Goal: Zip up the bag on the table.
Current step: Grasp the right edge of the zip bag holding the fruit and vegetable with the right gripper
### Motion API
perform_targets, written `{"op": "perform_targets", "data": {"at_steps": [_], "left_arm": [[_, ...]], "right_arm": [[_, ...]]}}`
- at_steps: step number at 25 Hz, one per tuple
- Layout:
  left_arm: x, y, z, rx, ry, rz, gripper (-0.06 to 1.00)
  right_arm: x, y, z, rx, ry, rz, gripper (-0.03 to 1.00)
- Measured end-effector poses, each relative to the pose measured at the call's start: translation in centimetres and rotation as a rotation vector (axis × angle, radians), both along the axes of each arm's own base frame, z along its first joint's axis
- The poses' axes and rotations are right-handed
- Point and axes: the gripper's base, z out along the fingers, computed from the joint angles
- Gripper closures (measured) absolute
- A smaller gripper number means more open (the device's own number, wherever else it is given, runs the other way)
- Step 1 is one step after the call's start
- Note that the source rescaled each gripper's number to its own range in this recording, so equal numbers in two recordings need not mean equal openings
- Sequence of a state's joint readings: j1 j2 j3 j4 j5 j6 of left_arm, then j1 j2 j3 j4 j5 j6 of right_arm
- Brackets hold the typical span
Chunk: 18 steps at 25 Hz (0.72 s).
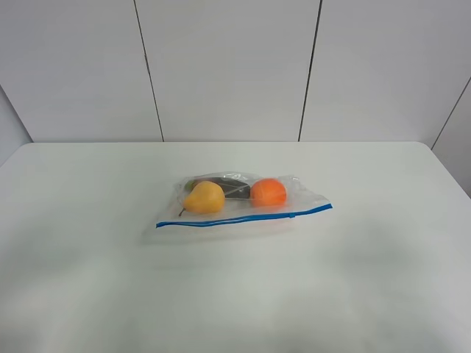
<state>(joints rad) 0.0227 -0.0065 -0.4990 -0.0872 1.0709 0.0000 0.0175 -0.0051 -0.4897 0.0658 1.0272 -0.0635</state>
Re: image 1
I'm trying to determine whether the clear zip bag blue zipper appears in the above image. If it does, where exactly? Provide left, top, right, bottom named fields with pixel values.
left=141, top=172, right=333, bottom=244

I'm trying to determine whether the orange fruit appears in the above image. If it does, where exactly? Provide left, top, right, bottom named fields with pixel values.
left=250, top=178, right=287, bottom=207

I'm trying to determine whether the yellow pear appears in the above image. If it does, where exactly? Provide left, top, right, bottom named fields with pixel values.
left=183, top=181, right=226, bottom=214

